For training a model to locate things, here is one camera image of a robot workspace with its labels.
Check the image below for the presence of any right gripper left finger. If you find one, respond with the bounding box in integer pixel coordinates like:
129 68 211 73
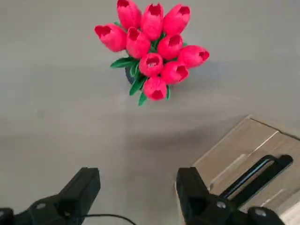
0 166 101 225

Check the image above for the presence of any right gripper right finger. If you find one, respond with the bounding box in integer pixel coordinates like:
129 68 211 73
176 166 285 225

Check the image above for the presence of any red tulip bouquet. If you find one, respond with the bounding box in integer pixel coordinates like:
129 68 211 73
94 0 210 106

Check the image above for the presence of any black ribbed vase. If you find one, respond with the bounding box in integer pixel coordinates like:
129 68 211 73
125 67 141 85

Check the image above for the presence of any wooden drawer box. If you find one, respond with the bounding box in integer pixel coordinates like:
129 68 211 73
192 114 300 225

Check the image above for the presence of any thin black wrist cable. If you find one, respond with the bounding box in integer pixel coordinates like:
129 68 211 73
67 212 136 225

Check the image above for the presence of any black drawer handle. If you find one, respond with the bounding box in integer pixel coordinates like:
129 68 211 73
220 154 294 200

